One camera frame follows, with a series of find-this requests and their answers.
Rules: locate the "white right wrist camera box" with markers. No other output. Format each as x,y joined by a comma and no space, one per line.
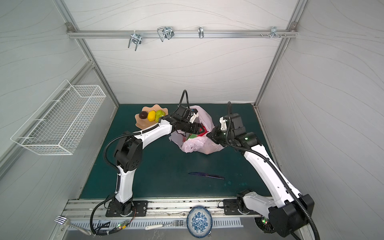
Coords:
223,124

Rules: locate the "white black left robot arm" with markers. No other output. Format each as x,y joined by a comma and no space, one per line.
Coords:
129,151

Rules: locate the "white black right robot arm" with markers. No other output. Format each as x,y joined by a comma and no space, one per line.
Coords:
287,210

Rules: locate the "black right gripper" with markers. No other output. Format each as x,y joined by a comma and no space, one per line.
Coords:
217,135

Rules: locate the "dark purple knife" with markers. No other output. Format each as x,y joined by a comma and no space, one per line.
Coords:
207,175

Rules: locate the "silver fork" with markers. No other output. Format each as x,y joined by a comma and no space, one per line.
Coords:
67,222

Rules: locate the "metal bracket with screws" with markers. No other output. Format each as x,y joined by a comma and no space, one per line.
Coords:
273,34

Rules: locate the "metal u-bolt clamp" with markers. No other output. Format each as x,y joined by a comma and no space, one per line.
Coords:
135,40

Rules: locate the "green pear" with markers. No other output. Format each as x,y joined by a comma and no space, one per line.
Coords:
159,114

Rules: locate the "white handled fork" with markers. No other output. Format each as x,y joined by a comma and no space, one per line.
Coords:
175,223

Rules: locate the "yellow lemon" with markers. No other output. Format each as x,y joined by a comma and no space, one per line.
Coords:
151,116

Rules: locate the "red dragon fruit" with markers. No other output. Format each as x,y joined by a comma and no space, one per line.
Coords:
192,136

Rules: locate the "white wire basket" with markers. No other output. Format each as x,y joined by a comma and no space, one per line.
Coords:
58,125

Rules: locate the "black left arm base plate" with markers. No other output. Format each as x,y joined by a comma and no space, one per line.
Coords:
129,209

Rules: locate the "pink plastic bag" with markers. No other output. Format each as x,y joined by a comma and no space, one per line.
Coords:
200,143

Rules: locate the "dark purple plum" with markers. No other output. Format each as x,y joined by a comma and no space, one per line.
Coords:
143,115

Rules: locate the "blue white patterned plate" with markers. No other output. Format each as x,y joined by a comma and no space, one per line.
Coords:
199,222

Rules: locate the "metal hook clamp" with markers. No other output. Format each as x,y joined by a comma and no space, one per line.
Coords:
165,33

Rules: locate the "aluminium cross rail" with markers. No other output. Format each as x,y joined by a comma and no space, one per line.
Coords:
73,33

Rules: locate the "beige scalloped fruit bowl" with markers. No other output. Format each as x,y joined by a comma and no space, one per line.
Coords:
144,124

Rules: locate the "small metal hook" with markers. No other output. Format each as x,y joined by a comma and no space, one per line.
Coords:
201,32

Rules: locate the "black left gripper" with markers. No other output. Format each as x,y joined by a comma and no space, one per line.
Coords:
195,127

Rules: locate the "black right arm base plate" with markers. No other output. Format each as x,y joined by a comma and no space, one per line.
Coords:
231,208

